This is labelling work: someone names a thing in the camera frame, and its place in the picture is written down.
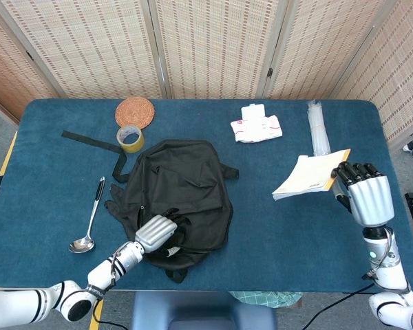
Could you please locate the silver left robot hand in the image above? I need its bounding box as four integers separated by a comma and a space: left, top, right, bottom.
134, 207, 193, 257

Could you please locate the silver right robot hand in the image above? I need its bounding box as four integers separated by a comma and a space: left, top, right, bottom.
331, 161, 396, 228

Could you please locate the black fabric backpack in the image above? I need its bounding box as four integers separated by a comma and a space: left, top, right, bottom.
61, 130, 241, 284

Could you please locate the white book with yellow spine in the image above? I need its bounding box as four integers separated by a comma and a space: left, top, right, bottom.
271, 148, 352, 202

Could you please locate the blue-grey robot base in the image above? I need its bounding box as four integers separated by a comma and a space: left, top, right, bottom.
130, 291, 278, 330

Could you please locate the clear plastic straw bundle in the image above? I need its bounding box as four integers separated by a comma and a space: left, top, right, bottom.
306, 99, 332, 157

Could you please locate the yellow packing tape roll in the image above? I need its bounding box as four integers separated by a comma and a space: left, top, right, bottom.
116, 124, 146, 152

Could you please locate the blue felt table cover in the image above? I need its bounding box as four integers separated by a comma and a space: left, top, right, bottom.
0, 98, 413, 293

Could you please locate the round woven rattan coaster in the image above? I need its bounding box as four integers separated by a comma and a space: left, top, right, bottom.
115, 96, 156, 131

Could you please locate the green checked cloth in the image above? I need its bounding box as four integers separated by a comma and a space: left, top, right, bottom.
229, 291, 303, 309

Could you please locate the white wet wipes pack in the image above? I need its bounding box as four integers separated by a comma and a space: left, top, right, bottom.
230, 103, 284, 144

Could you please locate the woven bamboo folding screen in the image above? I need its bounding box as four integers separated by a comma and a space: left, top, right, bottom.
0, 0, 413, 142

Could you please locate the steel ladle with black handle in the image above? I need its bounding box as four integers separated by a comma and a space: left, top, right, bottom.
68, 176, 106, 254

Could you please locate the black floor cable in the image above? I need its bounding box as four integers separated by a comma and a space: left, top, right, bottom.
92, 298, 135, 330
295, 283, 378, 330

